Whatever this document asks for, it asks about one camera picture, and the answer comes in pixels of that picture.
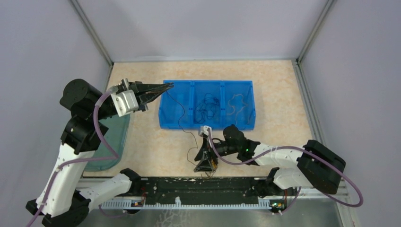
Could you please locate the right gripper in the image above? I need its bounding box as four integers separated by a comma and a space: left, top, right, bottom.
194, 137, 239, 172

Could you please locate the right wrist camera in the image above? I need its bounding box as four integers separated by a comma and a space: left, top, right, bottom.
198, 125, 212, 137

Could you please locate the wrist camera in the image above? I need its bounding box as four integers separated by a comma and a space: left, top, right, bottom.
111, 90, 139, 117
198, 125, 212, 137

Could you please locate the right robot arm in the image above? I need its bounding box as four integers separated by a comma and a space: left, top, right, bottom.
194, 124, 346, 195

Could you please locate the dark brown cable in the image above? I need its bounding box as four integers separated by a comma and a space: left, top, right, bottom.
164, 91, 200, 165

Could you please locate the blue three-compartment bin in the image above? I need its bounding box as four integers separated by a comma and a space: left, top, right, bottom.
158, 80, 256, 130

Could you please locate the teal transparent plastic tray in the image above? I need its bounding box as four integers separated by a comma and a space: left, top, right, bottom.
84, 115, 130, 172

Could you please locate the dark blue cable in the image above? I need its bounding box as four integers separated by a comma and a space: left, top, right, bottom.
194, 91, 221, 123

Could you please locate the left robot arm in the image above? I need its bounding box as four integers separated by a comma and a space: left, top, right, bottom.
26, 79, 174, 227

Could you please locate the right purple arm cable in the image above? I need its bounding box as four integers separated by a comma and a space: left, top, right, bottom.
207, 130, 364, 216

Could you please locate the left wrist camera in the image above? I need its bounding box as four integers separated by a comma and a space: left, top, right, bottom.
111, 90, 139, 117

